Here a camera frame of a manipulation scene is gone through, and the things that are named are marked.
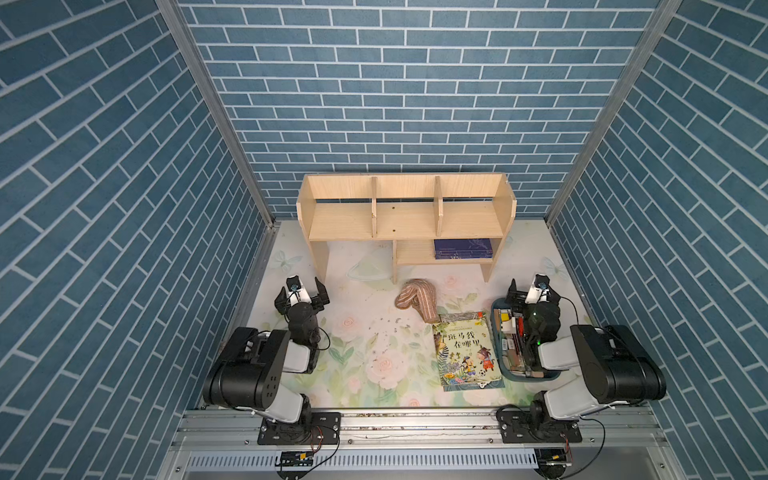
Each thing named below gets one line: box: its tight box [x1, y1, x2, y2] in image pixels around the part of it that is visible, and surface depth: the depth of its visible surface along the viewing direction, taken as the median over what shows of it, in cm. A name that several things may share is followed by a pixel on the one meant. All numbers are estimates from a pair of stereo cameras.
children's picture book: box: [432, 311, 505, 392], surface depth 86 cm
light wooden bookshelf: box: [296, 173, 517, 284], surface depth 88 cm
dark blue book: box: [434, 238, 493, 260], surface depth 95 cm
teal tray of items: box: [491, 297, 562, 382], surface depth 82 cm
